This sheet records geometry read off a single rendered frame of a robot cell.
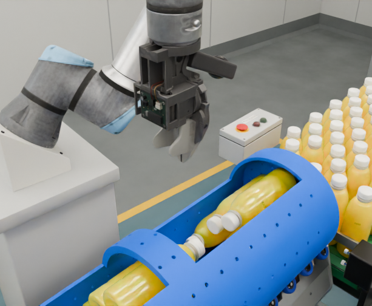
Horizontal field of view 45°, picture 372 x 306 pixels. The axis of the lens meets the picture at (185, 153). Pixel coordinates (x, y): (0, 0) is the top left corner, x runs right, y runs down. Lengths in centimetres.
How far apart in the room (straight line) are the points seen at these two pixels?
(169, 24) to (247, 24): 454
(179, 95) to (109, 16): 336
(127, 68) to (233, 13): 389
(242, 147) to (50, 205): 59
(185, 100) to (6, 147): 55
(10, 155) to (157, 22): 59
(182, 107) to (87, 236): 68
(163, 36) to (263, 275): 50
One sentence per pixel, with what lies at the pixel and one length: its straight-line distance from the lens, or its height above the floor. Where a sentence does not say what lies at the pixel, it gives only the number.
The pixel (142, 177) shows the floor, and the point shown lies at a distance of 306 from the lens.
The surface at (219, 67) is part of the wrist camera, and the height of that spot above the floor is 155.
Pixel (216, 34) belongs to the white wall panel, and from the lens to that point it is 482.
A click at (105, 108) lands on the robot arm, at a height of 131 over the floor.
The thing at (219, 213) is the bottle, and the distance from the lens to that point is 105.
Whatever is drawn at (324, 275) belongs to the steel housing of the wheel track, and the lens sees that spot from 129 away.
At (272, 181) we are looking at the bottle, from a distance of 104.
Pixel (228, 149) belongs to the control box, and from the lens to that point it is 142.
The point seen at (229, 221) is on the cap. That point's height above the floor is 117.
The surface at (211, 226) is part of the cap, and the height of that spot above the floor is 111.
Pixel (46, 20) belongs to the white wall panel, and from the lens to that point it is 372.
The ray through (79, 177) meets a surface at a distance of 115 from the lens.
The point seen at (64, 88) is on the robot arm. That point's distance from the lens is 110.
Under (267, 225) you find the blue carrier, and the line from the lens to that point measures 92.
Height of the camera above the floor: 182
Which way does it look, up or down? 34 degrees down
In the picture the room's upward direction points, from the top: straight up
